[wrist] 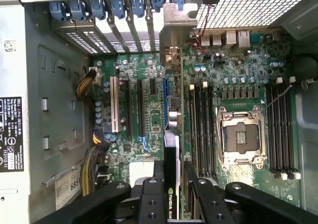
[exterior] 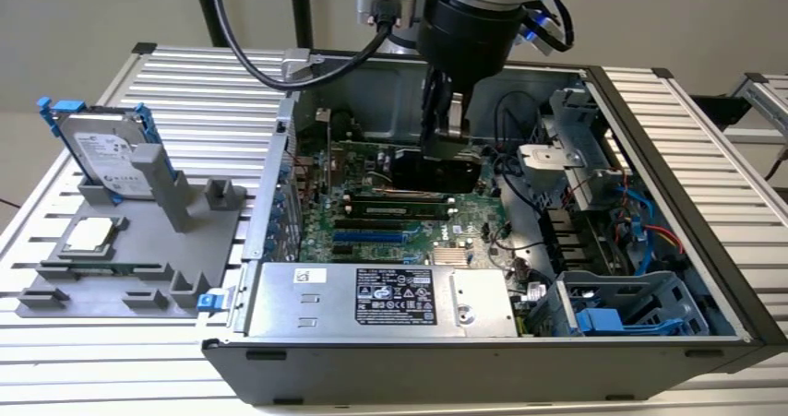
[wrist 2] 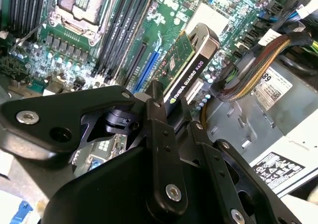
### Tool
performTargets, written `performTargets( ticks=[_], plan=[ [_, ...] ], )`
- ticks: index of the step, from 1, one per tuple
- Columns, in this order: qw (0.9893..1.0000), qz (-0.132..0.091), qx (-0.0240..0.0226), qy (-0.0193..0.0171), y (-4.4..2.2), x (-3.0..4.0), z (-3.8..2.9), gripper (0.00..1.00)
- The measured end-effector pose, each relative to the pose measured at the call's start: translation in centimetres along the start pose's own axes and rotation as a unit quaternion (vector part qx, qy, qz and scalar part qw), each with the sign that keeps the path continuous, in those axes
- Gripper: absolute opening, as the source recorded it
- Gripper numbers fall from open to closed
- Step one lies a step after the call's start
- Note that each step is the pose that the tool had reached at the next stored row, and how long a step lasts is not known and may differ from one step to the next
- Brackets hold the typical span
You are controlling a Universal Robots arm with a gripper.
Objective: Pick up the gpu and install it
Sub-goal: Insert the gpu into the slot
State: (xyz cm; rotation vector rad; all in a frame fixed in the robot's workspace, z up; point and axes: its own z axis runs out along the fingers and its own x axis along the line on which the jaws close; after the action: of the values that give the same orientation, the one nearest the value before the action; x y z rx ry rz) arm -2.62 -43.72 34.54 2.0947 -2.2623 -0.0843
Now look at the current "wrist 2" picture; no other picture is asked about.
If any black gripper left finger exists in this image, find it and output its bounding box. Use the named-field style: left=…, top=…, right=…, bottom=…
left=0, top=79, right=189, bottom=215

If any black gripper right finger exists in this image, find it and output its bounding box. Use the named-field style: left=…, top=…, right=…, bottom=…
left=180, top=101, right=301, bottom=224

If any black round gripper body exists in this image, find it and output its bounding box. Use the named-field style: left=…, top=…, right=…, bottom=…
left=43, top=146, right=226, bottom=224

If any green black graphics card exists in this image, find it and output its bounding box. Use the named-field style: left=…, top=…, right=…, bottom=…
left=109, top=22, right=221, bottom=160

